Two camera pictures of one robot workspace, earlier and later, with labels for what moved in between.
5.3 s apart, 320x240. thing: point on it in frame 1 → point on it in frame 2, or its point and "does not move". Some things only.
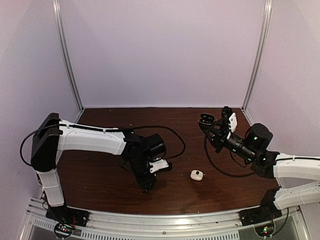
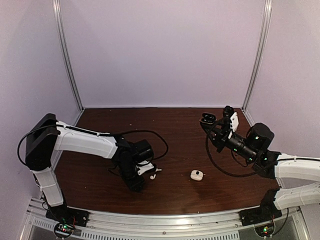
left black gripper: x=143 y=182 → x=134 y=184
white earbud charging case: x=196 y=175 does not move
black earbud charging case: x=206 y=120 does not move
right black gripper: x=220 y=135 does not move
